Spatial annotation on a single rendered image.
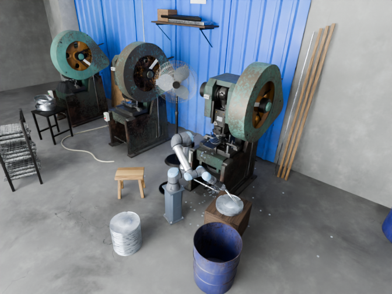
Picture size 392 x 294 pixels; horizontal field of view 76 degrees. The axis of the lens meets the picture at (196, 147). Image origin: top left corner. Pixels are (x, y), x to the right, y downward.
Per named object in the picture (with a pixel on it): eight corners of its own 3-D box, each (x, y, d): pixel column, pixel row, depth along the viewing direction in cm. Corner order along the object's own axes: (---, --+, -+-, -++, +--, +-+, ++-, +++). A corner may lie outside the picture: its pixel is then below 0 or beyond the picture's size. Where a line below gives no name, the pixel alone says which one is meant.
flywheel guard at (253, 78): (240, 154, 251) (252, 72, 210) (216, 145, 266) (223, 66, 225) (279, 123, 322) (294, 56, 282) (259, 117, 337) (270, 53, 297)
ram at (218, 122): (221, 135, 293) (223, 111, 279) (210, 131, 301) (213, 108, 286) (229, 130, 305) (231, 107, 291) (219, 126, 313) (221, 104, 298)
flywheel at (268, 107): (271, 137, 296) (245, 143, 238) (255, 132, 306) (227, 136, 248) (290, 74, 275) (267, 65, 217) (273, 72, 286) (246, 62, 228)
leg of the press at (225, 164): (223, 210, 311) (231, 147, 266) (216, 206, 317) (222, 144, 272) (256, 177, 375) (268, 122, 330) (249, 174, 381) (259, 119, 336)
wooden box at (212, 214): (234, 249, 262) (238, 226, 245) (202, 233, 278) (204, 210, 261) (248, 224, 292) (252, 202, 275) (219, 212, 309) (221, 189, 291)
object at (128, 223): (138, 233, 237) (138, 232, 237) (107, 235, 233) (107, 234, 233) (140, 211, 262) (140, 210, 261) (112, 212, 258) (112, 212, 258)
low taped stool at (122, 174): (146, 186, 346) (144, 166, 329) (144, 198, 325) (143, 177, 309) (120, 187, 342) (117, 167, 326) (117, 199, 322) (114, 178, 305)
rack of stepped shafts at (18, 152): (46, 182, 344) (25, 119, 297) (6, 193, 323) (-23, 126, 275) (44, 167, 376) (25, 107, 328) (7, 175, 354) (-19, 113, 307)
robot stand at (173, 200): (170, 225, 287) (170, 195, 265) (163, 215, 300) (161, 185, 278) (184, 219, 297) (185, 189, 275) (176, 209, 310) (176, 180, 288)
